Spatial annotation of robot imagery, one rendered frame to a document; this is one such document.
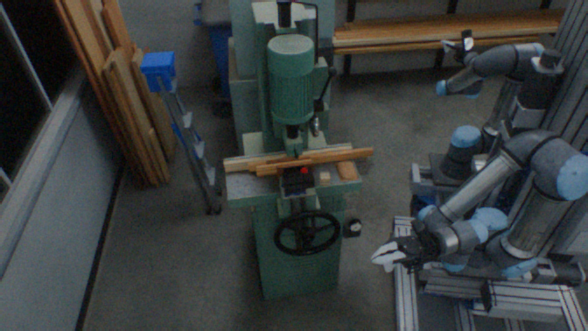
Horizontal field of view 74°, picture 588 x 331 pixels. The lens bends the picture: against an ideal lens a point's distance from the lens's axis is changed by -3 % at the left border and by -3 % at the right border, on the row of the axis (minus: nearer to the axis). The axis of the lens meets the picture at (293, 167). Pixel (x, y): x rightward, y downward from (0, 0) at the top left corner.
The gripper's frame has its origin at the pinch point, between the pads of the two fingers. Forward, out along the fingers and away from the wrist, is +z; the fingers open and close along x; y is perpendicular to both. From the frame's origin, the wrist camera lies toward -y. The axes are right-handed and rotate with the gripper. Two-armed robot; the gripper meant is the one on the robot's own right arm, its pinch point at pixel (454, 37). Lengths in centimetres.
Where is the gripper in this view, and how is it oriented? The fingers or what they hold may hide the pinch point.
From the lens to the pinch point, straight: 235.4
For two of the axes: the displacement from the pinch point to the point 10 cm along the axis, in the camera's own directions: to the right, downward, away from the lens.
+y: 1.5, 7.1, 6.8
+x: 9.8, -1.9, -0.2
